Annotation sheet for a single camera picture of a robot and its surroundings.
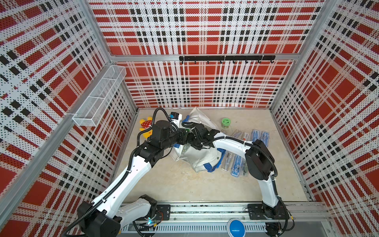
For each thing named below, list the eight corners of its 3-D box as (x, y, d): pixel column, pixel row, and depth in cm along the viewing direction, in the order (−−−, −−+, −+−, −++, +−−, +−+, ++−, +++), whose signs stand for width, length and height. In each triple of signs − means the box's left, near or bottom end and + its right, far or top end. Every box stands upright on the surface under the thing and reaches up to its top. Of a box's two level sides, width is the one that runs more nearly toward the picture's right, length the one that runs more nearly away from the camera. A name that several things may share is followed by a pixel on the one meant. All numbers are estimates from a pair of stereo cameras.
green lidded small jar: (221, 128, 111) (222, 124, 107) (220, 121, 116) (221, 117, 112) (230, 128, 111) (231, 124, 107) (229, 121, 116) (230, 117, 111)
